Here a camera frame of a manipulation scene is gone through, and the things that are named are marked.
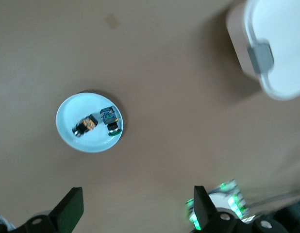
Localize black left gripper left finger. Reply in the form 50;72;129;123
15;187;84;233

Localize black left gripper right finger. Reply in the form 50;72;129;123
188;185;286;233

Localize orange and black switch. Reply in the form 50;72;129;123
72;114;99;138

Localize white lunch box grey clips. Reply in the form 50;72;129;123
226;0;300;101

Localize light blue round plate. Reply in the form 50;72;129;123
55;92;125;154

